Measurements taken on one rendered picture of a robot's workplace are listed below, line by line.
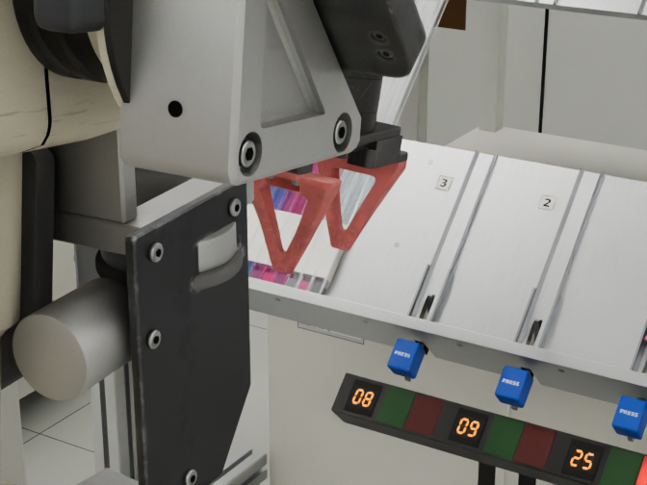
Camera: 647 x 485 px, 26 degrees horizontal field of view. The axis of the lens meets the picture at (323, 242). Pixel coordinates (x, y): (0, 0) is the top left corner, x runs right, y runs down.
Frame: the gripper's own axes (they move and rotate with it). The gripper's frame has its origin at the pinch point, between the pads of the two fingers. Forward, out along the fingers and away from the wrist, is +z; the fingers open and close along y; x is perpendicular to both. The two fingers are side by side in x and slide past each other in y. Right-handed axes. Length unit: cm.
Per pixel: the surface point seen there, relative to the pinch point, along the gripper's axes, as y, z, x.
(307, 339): 69, 31, 29
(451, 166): 42.0, -0.3, 4.9
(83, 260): 37, 18, 43
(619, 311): 33.5, 7.5, -15.9
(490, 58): 124, -3, 29
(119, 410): 40, 35, 38
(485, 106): 126, 4, 29
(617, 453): 26.8, 18.0, -19.6
